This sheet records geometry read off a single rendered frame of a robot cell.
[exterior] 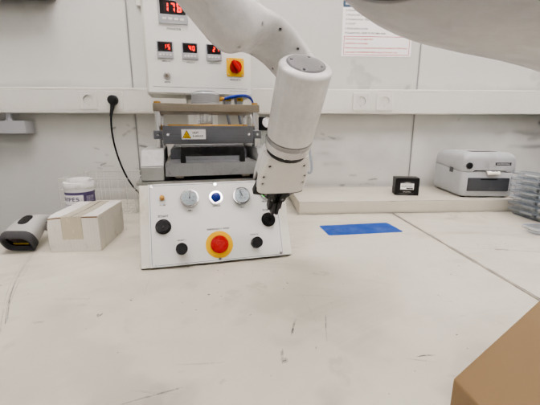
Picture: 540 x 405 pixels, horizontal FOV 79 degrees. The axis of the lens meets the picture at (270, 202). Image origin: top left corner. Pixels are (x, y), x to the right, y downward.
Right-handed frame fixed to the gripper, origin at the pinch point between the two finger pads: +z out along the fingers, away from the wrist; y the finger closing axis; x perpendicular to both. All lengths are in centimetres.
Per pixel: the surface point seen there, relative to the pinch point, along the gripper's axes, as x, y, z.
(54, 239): -10, 50, 19
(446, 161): -38, -85, 22
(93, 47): -98, 51, 10
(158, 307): 19.4, 24.3, 2.9
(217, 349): 30.6, 15.8, -5.0
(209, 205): -5.3, 13.6, 5.0
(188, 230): -0.6, 18.6, 7.8
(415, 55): -76, -79, -4
